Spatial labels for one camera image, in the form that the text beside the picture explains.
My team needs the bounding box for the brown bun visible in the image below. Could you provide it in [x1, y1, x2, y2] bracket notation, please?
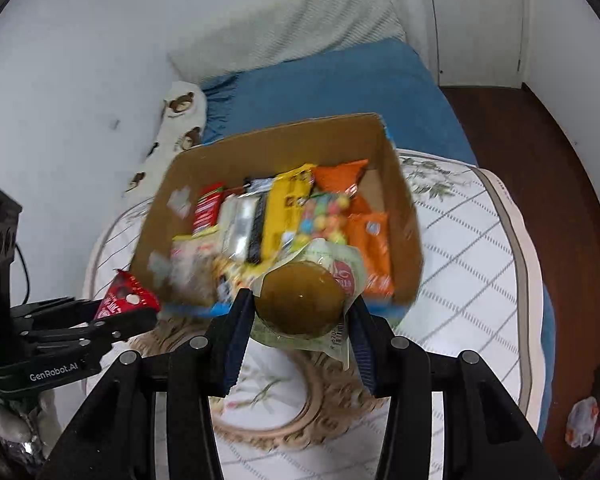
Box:
[249, 239, 370, 370]

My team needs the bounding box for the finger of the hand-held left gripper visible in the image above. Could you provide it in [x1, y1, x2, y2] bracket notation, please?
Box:
[9, 298, 105, 332]
[21, 309, 159, 357]

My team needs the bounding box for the blue bed sheet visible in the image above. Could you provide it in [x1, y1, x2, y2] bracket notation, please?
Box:
[199, 36, 552, 443]

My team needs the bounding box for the silver white snack packet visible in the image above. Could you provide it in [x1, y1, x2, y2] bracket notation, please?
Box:
[217, 192, 261, 263]

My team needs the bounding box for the bag of colourful candy balls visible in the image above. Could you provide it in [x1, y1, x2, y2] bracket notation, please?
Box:
[290, 191, 355, 252]

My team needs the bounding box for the long yellow snack packet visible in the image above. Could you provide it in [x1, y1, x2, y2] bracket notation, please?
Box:
[261, 162, 317, 262]

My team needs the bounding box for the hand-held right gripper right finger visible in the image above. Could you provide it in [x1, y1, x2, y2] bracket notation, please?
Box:
[347, 295, 561, 480]

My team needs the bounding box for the white door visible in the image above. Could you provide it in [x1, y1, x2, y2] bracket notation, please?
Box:
[424, 0, 525, 89]

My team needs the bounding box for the black snack packet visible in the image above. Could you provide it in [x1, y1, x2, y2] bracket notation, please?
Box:
[244, 176, 276, 267]

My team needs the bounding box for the grey white pillow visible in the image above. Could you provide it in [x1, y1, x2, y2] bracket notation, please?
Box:
[166, 0, 409, 85]

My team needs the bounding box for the white bear print pillow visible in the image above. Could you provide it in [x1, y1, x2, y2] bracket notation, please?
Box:
[121, 80, 209, 200]

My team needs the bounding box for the red rectangular snack packet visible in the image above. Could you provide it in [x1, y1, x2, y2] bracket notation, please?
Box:
[192, 181, 227, 237]

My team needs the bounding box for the black cable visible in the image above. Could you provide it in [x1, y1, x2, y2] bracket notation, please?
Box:
[14, 244, 32, 307]

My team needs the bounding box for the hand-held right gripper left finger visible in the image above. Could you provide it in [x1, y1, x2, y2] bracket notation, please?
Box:
[37, 290, 256, 480]

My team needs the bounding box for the white orange plastic bag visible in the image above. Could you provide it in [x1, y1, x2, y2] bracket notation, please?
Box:
[564, 396, 600, 449]

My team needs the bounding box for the blue printed cardboard box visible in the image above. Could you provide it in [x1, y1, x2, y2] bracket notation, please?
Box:
[129, 112, 425, 320]

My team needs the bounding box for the red triangular snack packet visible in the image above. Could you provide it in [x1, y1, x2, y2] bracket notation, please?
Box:
[94, 269, 162, 322]

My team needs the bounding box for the crumpled silver foil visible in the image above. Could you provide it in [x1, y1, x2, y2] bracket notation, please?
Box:
[0, 394, 48, 463]

